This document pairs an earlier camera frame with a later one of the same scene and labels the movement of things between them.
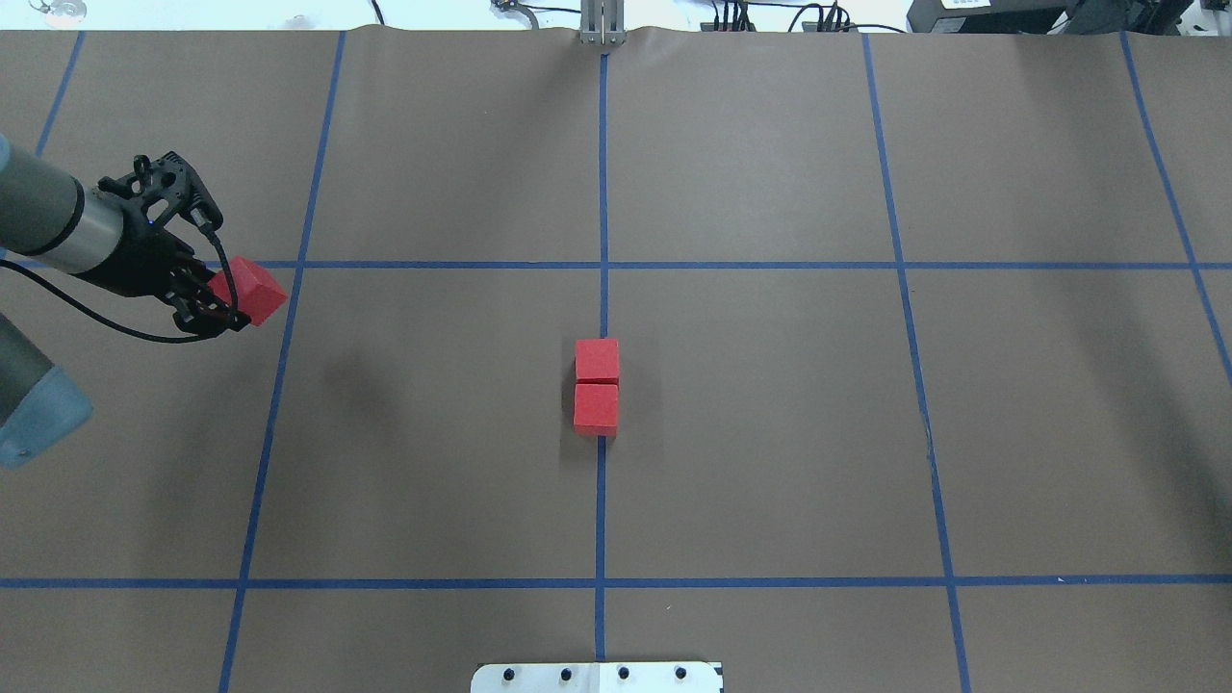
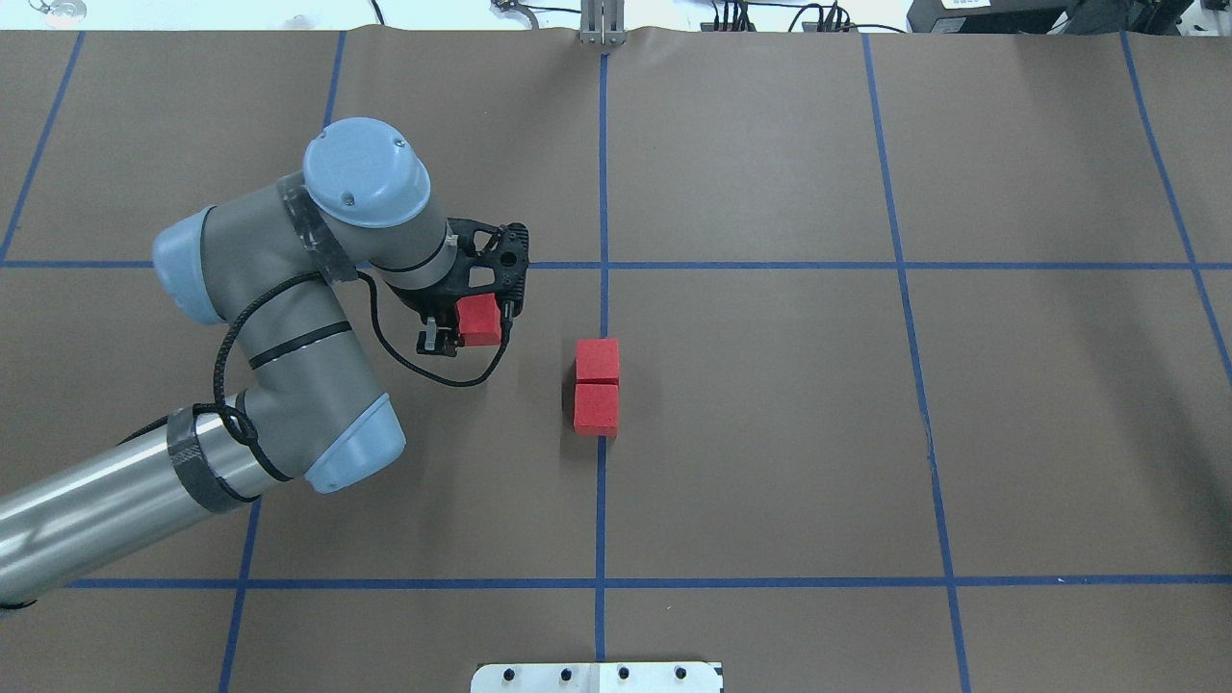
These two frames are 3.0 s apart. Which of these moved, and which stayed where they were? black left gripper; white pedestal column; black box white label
Moved: black left gripper
Stayed: black box white label; white pedestal column
